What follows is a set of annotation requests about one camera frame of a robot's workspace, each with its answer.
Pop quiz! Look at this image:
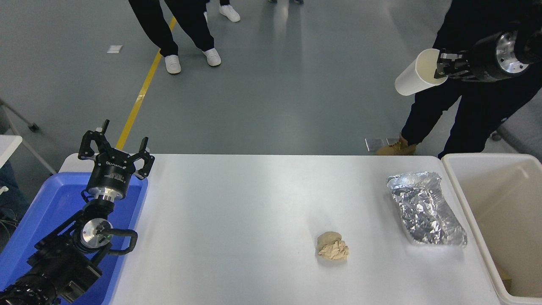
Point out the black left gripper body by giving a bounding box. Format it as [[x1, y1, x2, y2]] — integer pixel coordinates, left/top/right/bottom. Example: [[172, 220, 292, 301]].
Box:
[[86, 149, 137, 194]]

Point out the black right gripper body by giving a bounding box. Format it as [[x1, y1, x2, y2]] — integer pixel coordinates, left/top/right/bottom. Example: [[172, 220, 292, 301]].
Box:
[[466, 32, 513, 83]]

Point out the white paper cup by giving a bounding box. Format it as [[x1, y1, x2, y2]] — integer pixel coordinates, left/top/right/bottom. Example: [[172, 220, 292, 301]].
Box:
[[395, 48, 448, 97]]

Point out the person in tan boots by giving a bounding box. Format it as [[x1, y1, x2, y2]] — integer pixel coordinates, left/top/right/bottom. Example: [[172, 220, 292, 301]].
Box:
[[375, 0, 542, 160]]

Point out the blue plastic tray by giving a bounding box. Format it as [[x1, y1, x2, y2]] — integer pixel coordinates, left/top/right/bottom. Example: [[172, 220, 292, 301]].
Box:
[[0, 172, 149, 305]]

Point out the white side table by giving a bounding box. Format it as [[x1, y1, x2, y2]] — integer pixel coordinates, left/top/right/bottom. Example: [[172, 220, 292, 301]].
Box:
[[0, 135, 22, 168]]

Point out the seated person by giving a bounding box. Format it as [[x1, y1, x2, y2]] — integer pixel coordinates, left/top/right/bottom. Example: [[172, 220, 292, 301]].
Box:
[[0, 161, 29, 221]]

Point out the large pale plastic bin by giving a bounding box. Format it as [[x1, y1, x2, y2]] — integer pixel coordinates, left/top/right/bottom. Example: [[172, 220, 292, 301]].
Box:
[[441, 153, 542, 305]]

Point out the crumpled silver foil tray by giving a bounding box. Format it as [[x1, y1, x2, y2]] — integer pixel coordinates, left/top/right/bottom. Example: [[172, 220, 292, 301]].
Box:
[[386, 172, 468, 247]]

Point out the person in white shoes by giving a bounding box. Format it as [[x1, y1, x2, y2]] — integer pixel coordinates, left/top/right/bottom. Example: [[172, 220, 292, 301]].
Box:
[[128, 0, 222, 75], [203, 0, 241, 22]]

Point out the crumpled tan paper ball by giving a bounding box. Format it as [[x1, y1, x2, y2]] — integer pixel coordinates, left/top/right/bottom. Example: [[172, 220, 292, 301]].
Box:
[[317, 231, 350, 261]]

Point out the grey metal wheeled frame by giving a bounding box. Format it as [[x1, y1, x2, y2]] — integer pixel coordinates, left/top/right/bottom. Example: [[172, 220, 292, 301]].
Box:
[[0, 100, 57, 175]]

